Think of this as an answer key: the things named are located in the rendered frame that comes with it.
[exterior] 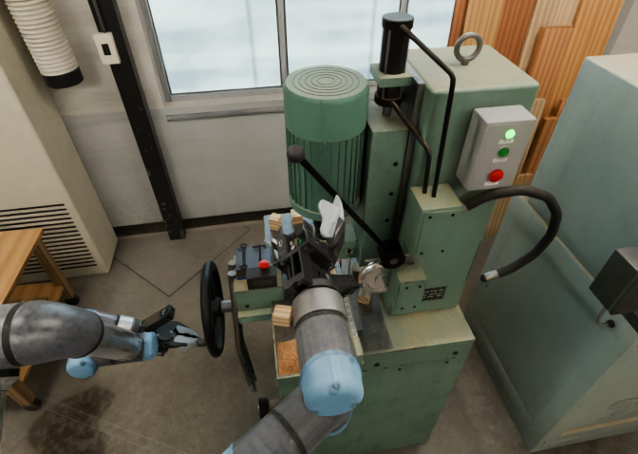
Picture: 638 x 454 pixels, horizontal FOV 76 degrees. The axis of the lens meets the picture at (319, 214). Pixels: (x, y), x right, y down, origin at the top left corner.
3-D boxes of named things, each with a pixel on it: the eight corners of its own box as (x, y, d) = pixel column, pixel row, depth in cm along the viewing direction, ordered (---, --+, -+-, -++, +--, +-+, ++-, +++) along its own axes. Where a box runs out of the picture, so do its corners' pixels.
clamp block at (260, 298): (236, 274, 127) (233, 254, 121) (280, 268, 128) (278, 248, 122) (237, 313, 116) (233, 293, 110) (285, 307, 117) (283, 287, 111)
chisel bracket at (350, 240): (305, 249, 119) (304, 228, 113) (351, 243, 120) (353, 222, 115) (308, 268, 113) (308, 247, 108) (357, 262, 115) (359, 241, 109)
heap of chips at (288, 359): (276, 343, 106) (275, 334, 103) (329, 335, 107) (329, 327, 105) (279, 375, 99) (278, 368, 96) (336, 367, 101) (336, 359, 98)
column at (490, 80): (369, 262, 140) (396, 47, 92) (432, 255, 142) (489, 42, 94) (388, 317, 123) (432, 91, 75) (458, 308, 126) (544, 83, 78)
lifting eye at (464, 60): (448, 64, 85) (456, 30, 80) (476, 62, 85) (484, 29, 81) (452, 66, 84) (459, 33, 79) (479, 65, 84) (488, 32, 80)
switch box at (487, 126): (455, 175, 89) (473, 107, 79) (497, 170, 91) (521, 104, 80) (466, 192, 85) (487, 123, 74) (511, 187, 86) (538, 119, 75)
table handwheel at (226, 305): (204, 247, 134) (190, 288, 106) (265, 240, 136) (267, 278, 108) (216, 324, 142) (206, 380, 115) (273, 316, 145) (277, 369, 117)
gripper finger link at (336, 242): (347, 216, 68) (328, 263, 65) (351, 221, 69) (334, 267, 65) (326, 217, 71) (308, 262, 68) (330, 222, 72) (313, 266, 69)
